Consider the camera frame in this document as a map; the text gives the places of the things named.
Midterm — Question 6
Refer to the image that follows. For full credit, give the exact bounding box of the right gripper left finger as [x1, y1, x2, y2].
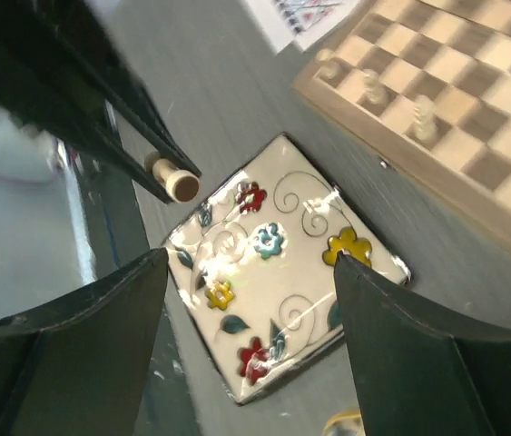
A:
[0, 249, 168, 435]

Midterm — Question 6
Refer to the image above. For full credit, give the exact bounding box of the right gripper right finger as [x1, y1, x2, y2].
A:
[334, 254, 511, 435]

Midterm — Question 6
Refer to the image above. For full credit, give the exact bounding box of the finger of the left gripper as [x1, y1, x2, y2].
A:
[0, 1, 201, 176]
[0, 70, 172, 203]

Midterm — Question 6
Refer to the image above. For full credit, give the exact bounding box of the light pawn piece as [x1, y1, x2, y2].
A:
[144, 152, 201, 203]

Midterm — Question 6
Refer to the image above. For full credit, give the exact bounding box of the light rook piece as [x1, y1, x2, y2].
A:
[315, 48, 340, 80]

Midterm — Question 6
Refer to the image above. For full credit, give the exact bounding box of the light bishop piece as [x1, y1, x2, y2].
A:
[362, 69, 388, 105]

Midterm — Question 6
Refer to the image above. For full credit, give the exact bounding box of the light queen piece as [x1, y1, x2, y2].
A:
[412, 94, 437, 143]

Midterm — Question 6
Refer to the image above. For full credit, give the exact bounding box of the gold metal tin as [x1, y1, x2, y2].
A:
[321, 408, 366, 436]

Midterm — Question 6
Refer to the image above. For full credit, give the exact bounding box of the floral square plate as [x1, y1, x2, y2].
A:
[163, 134, 411, 404]

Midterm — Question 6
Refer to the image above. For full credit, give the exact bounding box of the wooden chessboard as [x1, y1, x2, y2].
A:
[295, 1, 511, 249]

